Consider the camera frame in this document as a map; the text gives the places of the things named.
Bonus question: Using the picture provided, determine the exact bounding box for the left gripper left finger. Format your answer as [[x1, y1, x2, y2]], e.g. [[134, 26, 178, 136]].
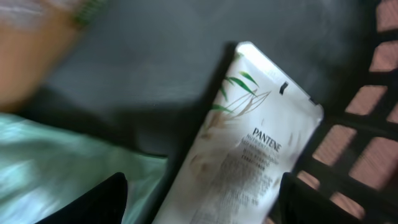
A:
[[37, 172, 128, 224]]

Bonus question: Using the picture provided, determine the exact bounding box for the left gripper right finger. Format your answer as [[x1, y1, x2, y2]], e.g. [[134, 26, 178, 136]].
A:
[[278, 172, 361, 224]]

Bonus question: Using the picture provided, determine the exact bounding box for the white Pantene tube gold cap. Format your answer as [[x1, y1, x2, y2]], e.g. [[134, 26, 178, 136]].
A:
[[154, 42, 324, 224]]

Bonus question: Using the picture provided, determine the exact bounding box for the spaghetti pack with red ends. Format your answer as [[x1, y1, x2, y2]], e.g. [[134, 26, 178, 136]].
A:
[[1, 0, 109, 113]]

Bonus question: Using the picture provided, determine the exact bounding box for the teal snack packet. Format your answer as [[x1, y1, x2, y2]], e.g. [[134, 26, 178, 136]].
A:
[[1, 114, 167, 223]]

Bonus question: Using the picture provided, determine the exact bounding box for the grey plastic basket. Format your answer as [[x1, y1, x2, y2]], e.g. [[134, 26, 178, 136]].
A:
[[18, 0, 398, 224]]

